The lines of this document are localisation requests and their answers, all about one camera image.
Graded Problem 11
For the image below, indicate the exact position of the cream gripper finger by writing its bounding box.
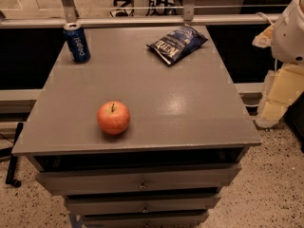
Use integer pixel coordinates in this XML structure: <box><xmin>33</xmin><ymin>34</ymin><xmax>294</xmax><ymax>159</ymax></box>
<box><xmin>256</xmin><ymin>64</ymin><xmax>304</xmax><ymax>128</ymax></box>
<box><xmin>252</xmin><ymin>25</ymin><xmax>274</xmax><ymax>48</ymax></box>

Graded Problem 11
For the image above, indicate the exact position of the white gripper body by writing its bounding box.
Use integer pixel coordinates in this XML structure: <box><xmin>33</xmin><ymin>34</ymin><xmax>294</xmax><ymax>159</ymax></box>
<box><xmin>272</xmin><ymin>0</ymin><xmax>304</xmax><ymax>65</ymax></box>

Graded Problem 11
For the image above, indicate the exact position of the blue pepsi can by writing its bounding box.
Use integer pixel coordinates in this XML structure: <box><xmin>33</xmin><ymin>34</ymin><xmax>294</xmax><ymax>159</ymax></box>
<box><xmin>64</xmin><ymin>23</ymin><xmax>90</xmax><ymax>63</ymax></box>

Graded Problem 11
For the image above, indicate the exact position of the red apple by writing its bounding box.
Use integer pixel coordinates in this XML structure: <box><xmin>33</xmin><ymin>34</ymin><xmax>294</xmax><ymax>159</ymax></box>
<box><xmin>97</xmin><ymin>101</ymin><xmax>130</xmax><ymax>135</ymax></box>

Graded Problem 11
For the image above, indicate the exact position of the blue kettle chips bag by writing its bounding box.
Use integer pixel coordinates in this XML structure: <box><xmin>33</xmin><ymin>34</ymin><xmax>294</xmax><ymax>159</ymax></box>
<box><xmin>148</xmin><ymin>25</ymin><xmax>208</xmax><ymax>66</ymax></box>

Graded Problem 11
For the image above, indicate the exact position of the grey drawer cabinet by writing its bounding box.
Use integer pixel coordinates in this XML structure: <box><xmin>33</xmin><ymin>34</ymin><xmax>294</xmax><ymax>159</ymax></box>
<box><xmin>14</xmin><ymin>27</ymin><xmax>261</xmax><ymax>228</ymax></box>

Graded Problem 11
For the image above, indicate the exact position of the black office chair base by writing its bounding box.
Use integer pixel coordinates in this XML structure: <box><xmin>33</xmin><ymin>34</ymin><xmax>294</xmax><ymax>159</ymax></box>
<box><xmin>109</xmin><ymin>0</ymin><xmax>133</xmax><ymax>17</ymax></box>

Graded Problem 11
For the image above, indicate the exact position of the top drawer knob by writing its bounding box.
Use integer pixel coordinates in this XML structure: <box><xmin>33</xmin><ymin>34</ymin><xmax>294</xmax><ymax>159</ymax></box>
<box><xmin>138</xmin><ymin>181</ymin><xmax>147</xmax><ymax>190</ymax></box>

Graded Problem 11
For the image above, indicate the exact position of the drawer knob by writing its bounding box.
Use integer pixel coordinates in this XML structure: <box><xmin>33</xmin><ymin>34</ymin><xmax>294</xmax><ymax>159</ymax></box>
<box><xmin>142</xmin><ymin>207</ymin><xmax>150</xmax><ymax>214</ymax></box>
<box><xmin>138</xmin><ymin>181</ymin><xmax>147</xmax><ymax>190</ymax></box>

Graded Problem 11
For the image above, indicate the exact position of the middle drawer knob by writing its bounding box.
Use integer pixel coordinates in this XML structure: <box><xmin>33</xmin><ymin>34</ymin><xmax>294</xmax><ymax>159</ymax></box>
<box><xmin>142</xmin><ymin>207</ymin><xmax>150</xmax><ymax>214</ymax></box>

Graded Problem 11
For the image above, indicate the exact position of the black bar on floor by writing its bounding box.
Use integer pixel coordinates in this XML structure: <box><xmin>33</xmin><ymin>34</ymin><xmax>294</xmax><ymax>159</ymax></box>
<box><xmin>6</xmin><ymin>123</ymin><xmax>23</xmax><ymax>188</ymax></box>

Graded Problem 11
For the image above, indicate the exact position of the white cable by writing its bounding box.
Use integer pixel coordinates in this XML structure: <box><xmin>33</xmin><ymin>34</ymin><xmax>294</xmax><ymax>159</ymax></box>
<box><xmin>256</xmin><ymin>11</ymin><xmax>276</xmax><ymax>27</ymax></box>

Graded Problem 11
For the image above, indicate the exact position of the metal railing frame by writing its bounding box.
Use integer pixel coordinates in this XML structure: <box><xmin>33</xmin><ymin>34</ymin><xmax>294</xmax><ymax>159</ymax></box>
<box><xmin>0</xmin><ymin>0</ymin><xmax>304</xmax><ymax>29</ymax></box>

